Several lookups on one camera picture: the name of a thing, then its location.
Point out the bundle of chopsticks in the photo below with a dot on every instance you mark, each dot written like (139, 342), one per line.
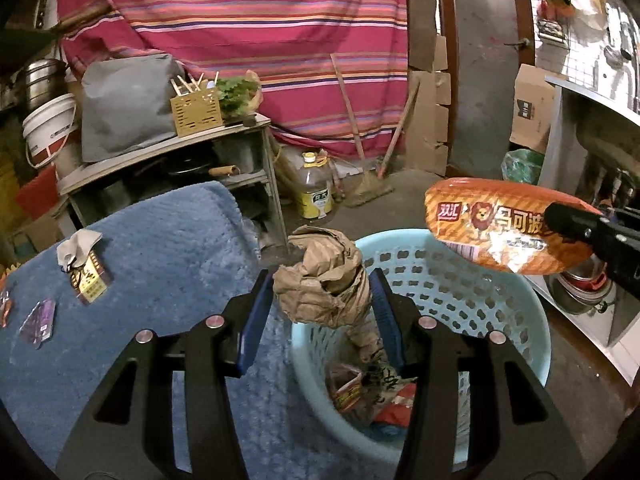
(192, 85)

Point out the brown paper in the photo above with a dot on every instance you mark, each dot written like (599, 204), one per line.
(320, 280)

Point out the green plastic bag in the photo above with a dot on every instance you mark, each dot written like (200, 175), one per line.
(522, 167)

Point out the red striped cloth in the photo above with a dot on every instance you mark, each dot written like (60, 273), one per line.
(250, 25)

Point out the cardboard sheets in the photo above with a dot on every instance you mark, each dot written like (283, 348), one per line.
(425, 110)

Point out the bag of green vegetables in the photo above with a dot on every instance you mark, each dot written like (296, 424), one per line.
(237, 95)

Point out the crumpled grey tissue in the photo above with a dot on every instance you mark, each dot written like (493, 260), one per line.
(80, 245)

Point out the light blue plastic basket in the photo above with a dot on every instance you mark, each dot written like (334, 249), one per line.
(480, 310)

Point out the grey metal door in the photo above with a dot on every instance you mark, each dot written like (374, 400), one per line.
(485, 85)

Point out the grey covered appliance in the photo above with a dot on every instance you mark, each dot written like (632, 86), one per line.
(125, 110)

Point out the brown cardboard box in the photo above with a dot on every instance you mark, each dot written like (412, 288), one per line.
(532, 110)

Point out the steel pot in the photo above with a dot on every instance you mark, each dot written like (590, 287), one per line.
(42, 80)

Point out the black and white snack packet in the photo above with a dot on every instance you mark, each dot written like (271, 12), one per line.
(382, 377)

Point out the small oil bottle yellow cap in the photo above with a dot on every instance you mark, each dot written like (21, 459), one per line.
(315, 190)

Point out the red torn wrapper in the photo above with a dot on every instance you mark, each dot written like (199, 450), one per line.
(395, 405)

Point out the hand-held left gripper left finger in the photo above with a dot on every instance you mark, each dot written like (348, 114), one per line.
(252, 330)

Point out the white counter with sink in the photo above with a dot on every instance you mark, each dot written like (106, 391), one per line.
(600, 135)

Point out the purple wrapper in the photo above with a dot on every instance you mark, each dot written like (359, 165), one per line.
(40, 320)

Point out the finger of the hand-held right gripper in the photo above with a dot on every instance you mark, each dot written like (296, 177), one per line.
(570, 222)

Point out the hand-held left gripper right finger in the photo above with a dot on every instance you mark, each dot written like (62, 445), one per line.
(387, 320)

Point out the orange sausage packet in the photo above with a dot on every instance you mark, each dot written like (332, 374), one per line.
(490, 225)

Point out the grey wooden cabinet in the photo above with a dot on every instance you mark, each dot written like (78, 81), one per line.
(150, 152)

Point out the wooden chopstick holder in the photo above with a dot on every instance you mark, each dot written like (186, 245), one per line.
(197, 115)

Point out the stacked steel pots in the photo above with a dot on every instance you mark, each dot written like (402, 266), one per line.
(575, 295)

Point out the yellow and brown small packet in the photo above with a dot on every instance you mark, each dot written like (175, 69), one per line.
(90, 280)

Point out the small orange wrapper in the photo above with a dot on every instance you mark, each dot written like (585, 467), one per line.
(5, 307)

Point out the blue fluffy blanket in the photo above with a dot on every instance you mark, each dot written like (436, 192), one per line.
(165, 260)

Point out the white plastic bucket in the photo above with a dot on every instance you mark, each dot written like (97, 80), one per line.
(47, 130)

